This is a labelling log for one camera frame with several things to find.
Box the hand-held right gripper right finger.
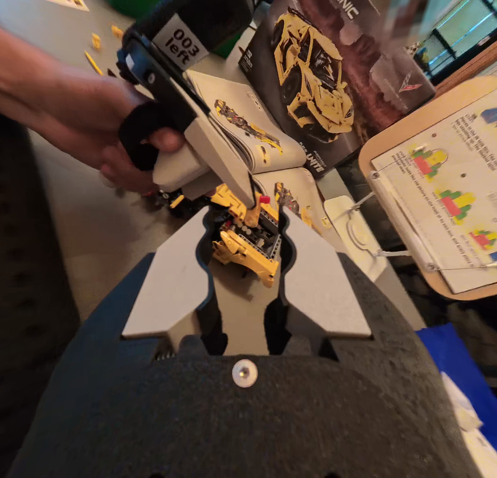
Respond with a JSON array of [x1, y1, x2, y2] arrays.
[[264, 206, 373, 356]]

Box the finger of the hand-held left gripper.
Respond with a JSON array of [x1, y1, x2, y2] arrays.
[[185, 116, 258, 209], [180, 171, 226, 202]]

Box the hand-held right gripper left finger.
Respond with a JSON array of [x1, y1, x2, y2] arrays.
[[121, 206, 229, 356]]

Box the yellow toy brick car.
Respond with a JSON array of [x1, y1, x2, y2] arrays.
[[153, 183, 281, 288]]

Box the grey desk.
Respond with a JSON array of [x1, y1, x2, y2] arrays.
[[0, 0, 428, 331]]

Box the person's left hand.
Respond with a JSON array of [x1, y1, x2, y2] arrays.
[[58, 70, 186, 194]]

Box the open instruction booklet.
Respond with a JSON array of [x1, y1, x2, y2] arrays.
[[186, 70, 334, 238]]

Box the yellow axle with black end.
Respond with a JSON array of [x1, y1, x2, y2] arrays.
[[84, 49, 117, 78]]

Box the blue storage bin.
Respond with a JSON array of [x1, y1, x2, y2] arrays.
[[415, 323, 497, 451]]

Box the black perforated mat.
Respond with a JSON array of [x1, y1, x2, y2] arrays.
[[0, 113, 80, 478]]

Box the toy car set box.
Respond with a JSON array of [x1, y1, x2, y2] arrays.
[[238, 0, 436, 178]]

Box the crumpled white paper bags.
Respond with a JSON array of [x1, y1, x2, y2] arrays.
[[441, 373, 497, 478]]

